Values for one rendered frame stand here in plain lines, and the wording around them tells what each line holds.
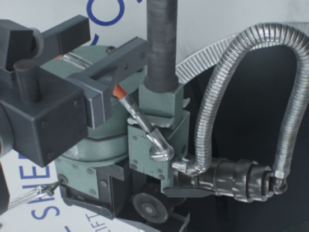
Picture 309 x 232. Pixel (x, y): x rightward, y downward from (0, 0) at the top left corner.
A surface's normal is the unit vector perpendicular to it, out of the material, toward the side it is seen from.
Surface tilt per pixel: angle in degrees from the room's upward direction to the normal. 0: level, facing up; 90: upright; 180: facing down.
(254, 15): 90
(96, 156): 88
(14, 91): 115
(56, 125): 129
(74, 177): 58
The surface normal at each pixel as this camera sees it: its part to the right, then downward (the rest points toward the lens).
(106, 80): 0.00, -0.79
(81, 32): 0.79, 0.38
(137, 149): -0.47, 0.54
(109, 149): 0.35, 0.58
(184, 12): 0.11, 0.56
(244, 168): -0.37, -0.62
